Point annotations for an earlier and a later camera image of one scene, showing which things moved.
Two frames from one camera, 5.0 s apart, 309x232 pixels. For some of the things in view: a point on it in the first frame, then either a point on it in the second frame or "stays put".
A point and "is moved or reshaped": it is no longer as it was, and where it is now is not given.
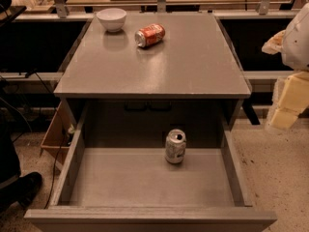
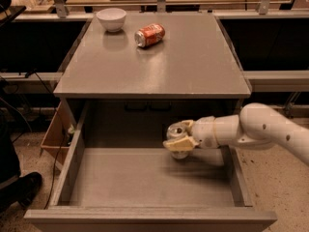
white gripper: [297, 43] → [205, 131]
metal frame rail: [226, 10] stays put
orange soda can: [150, 35] stays put
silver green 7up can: [175, 146] is moved or reshaped
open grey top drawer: [154, 165] stays put
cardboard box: [59, 134] stays put
